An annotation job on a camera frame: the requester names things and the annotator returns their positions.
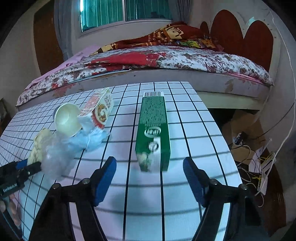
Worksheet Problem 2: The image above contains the person's left hand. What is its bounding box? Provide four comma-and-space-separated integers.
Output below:
0, 193, 21, 226

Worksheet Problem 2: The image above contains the blue white paper cup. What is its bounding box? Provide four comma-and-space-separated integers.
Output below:
54, 103, 82, 137

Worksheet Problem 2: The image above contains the pink sheet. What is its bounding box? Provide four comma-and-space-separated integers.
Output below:
24, 45, 102, 90

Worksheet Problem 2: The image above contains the red white small box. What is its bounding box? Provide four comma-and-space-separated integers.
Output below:
80, 88, 115, 130

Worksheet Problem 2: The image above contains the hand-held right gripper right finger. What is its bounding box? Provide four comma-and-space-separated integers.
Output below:
183, 157, 270, 241

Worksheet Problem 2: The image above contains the grey curtain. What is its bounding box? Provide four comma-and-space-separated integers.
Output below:
177, 0, 192, 26
54, 0, 74, 62

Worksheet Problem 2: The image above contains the green milk carton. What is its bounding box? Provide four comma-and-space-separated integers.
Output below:
135, 91, 171, 172

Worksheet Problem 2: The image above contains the floral bedspread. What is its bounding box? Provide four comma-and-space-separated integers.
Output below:
16, 45, 274, 107

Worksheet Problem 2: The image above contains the white bed with red headboard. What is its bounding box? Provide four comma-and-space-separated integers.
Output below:
15, 9, 285, 114

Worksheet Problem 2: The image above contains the colourful printed pillow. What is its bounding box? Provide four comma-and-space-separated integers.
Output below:
178, 37, 225, 52

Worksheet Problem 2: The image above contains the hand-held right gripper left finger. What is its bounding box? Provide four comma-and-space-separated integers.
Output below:
29, 156, 117, 241

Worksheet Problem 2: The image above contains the cardboard box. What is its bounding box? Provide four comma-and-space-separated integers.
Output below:
222, 111, 266, 167

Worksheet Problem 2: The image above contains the white router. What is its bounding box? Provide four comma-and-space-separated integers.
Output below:
251, 151, 278, 197

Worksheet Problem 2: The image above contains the white black grid tablecloth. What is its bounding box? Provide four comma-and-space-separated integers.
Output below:
0, 81, 243, 241

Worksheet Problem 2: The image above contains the window with green curtain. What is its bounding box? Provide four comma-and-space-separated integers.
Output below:
79, 0, 176, 39

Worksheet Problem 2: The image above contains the brown wooden door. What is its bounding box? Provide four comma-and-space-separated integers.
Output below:
33, 6, 64, 76

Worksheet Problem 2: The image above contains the cream cloth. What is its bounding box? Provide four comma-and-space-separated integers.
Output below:
27, 128, 53, 166

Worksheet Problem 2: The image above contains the red printed blanket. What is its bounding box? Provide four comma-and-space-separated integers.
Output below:
90, 21, 206, 56

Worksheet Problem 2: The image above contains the clear plastic bag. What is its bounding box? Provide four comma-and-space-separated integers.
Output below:
40, 137, 79, 180

